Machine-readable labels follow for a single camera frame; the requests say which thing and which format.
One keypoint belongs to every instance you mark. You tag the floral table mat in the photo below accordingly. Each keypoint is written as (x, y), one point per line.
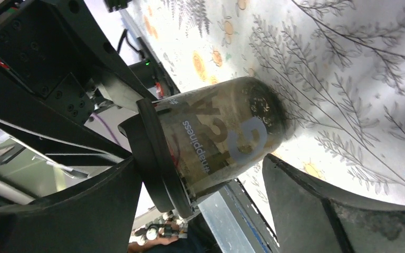
(339, 67)

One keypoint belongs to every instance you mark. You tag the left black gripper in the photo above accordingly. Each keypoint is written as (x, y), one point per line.
(56, 51)

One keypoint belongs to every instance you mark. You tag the dark translucent coffee cup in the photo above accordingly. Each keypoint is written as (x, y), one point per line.
(218, 132)

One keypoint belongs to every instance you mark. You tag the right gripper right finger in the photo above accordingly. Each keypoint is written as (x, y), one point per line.
(311, 215)

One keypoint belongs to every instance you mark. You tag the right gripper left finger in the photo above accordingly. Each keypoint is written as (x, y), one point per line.
(95, 215)

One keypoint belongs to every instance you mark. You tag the black cup lid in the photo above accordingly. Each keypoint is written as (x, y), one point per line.
(153, 160)

